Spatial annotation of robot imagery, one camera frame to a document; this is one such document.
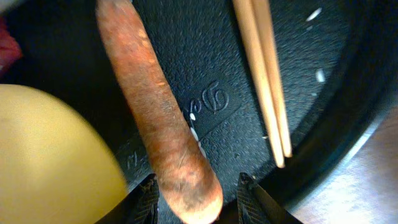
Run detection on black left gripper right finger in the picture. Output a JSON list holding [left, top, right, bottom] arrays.
[[236, 172, 302, 224]]

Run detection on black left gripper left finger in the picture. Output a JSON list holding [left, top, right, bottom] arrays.
[[96, 174, 159, 224]]

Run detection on orange carrot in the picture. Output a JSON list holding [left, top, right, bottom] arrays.
[[96, 0, 223, 223]]

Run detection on yellow plastic bowl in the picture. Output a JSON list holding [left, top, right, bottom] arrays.
[[1, 84, 127, 223]]

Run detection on red snack wrapper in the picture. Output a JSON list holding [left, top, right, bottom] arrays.
[[0, 18, 23, 77]]

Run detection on round black tray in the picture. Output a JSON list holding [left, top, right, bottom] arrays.
[[1, 0, 397, 223]]

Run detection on left wooden chopstick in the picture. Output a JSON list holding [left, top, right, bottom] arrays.
[[233, 0, 285, 168]]

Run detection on wooden chopstick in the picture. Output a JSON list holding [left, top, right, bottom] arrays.
[[233, 0, 285, 168], [252, 0, 292, 157]]

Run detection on right wooden chopstick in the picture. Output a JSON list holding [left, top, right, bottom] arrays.
[[252, 0, 292, 157]]

